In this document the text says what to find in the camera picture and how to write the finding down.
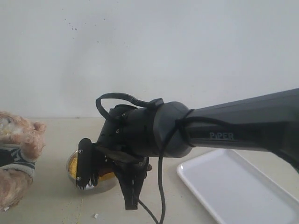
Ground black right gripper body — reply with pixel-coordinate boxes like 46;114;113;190
97;105;158;158

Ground teddy bear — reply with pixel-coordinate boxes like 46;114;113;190
0;111;46;210

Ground dark wooden spoon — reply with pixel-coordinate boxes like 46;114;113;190
99;168;115;180

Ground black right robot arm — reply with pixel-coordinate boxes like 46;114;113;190
96;89;299;210

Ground steel bowl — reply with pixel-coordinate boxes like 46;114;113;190
66;151;117;194

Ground yellow millet grains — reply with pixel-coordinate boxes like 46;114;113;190
67;151;115;182

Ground white rectangular plastic tray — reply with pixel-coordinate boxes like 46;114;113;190
177;149;299;224

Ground black cable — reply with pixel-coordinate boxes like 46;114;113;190
95;92;229;224

